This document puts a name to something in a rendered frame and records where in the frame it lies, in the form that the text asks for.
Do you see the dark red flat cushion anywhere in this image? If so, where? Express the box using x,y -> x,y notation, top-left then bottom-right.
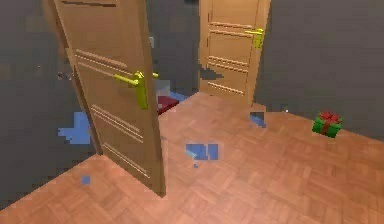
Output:
156,95 -> 180,116

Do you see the closed light wooden door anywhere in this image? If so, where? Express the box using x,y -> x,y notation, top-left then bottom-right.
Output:
198,0 -> 272,107

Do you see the open light wooden door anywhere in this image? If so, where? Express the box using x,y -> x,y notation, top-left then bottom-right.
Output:
42,0 -> 167,198

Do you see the green gift box red ribbon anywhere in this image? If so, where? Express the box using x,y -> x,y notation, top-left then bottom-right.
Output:
311,111 -> 344,139

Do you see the yellow lever door handle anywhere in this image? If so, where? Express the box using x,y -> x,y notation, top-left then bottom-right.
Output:
244,28 -> 266,50
113,70 -> 160,110

